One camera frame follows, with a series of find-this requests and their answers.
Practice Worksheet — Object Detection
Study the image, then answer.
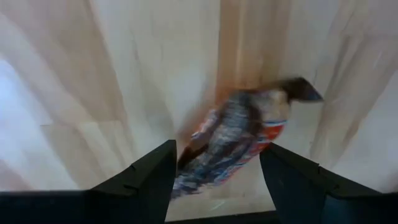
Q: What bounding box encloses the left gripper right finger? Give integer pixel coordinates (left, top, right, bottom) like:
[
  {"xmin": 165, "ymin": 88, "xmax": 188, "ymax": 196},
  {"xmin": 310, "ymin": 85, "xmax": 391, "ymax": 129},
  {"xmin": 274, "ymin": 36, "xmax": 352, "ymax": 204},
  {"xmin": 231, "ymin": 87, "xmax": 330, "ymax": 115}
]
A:
[{"xmin": 259, "ymin": 142, "xmax": 398, "ymax": 224}]

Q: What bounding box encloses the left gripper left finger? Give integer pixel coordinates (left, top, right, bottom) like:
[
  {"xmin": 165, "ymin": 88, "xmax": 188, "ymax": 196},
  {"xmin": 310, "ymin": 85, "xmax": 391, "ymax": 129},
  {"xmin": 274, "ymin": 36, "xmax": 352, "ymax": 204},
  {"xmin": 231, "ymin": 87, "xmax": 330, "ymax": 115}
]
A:
[{"xmin": 0, "ymin": 139, "xmax": 177, "ymax": 224}]

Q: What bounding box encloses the brown chocolate candy bar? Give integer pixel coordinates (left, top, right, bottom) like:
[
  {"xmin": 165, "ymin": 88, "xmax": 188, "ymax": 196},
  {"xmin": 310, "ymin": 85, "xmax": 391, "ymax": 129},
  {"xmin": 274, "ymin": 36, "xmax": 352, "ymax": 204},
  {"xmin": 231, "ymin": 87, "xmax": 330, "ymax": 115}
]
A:
[{"xmin": 170, "ymin": 77, "xmax": 324, "ymax": 200}]

